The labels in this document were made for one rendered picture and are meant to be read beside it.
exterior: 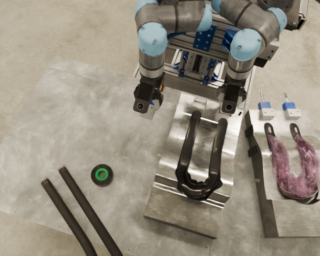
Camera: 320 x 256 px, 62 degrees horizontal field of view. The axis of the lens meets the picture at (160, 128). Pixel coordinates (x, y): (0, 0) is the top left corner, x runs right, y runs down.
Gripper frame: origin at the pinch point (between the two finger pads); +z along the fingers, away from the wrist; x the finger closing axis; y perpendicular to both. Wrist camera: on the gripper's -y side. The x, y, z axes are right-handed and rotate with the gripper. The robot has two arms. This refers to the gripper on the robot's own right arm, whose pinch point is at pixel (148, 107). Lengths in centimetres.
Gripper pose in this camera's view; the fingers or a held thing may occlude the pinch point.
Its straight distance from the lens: 99.2
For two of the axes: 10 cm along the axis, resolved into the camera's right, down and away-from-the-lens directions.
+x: -9.6, -2.8, 0.7
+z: -0.6, 4.3, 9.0
